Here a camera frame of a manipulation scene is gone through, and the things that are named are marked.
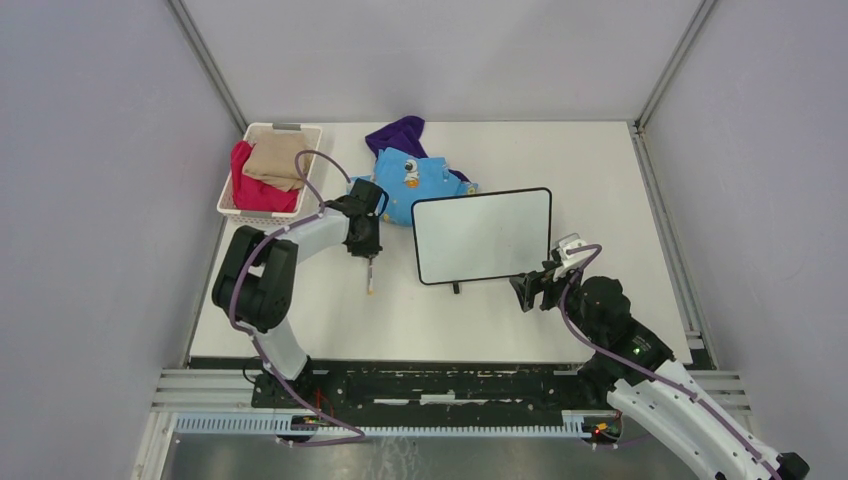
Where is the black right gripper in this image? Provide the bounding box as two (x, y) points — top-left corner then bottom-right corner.
(508, 259), (602, 343)

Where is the white marker pen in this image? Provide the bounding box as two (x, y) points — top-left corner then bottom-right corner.
(367, 258), (375, 296)

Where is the black framed whiteboard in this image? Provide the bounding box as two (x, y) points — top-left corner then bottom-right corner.
(411, 187), (553, 286)

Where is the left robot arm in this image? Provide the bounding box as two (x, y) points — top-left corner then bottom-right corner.
(211, 178), (390, 408)

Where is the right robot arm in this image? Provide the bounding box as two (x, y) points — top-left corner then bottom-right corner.
(510, 268), (811, 479)

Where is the blue patterned cloth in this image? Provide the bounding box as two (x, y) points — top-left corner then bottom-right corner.
(355, 147), (479, 227)

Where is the white plastic basket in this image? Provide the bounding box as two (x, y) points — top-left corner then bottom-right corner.
(217, 123), (322, 225)

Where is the purple cloth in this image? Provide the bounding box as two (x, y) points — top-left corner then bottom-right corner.
(365, 116), (479, 191)

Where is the beige folded cloth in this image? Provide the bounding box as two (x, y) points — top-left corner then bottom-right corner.
(243, 130), (310, 191)

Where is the red cloth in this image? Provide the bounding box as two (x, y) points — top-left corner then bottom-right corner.
(230, 141), (299, 213)

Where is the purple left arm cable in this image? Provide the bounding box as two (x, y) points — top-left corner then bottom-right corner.
(228, 149), (367, 448)

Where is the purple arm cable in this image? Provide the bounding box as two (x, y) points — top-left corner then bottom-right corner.
(228, 149), (367, 448)
(558, 243), (786, 480)

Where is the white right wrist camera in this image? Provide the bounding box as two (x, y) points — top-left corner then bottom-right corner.
(551, 233), (591, 280)

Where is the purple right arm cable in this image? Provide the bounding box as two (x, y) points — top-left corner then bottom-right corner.
(558, 243), (786, 480)

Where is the white cable duct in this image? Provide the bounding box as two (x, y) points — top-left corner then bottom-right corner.
(174, 413), (590, 439)

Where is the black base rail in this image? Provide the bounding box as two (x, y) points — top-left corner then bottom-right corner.
(188, 357), (647, 432)

